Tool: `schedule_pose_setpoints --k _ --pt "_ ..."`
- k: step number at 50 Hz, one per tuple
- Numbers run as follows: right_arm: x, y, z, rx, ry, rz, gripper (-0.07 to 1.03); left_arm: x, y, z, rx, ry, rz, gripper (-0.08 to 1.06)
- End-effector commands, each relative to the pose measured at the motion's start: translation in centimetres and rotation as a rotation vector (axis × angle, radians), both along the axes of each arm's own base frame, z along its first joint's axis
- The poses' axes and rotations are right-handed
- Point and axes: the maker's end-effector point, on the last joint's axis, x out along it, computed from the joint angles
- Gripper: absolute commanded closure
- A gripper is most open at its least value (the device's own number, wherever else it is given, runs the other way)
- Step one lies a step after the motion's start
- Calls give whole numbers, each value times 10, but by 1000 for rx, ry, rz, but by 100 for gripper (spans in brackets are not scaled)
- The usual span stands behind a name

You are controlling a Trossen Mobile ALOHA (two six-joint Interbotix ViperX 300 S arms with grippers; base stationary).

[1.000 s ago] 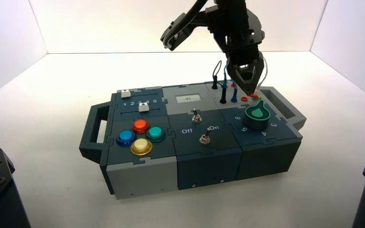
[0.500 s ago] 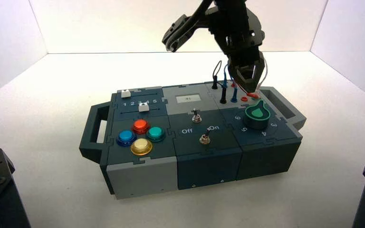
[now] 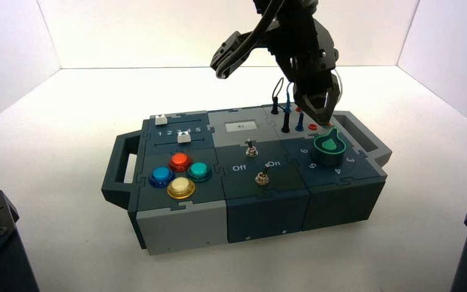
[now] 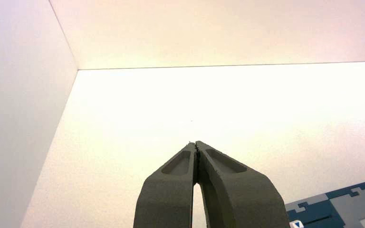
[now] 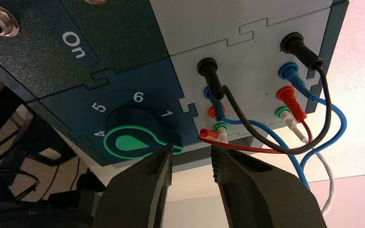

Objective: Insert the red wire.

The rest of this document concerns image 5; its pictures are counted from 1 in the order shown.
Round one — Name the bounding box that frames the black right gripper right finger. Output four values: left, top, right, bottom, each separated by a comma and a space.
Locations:
211, 147, 328, 228

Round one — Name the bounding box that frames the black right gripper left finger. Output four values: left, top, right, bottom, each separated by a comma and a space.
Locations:
93, 144, 173, 228

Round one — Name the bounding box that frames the red banana plug wire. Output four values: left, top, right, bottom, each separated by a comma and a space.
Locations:
197, 85, 313, 155

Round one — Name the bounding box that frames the green pointer rotary knob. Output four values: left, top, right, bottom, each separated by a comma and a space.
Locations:
103, 106, 185, 159

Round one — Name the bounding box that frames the grey and blue task box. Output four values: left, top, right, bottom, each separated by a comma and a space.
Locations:
0, 0, 350, 174

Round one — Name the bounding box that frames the white banana plug wire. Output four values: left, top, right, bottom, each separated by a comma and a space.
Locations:
212, 106, 335, 217

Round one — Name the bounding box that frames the blue banana plug wire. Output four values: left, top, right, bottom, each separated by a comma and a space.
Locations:
202, 62, 348, 191

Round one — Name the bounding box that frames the black banana plug wire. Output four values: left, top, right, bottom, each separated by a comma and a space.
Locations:
197, 32, 333, 155

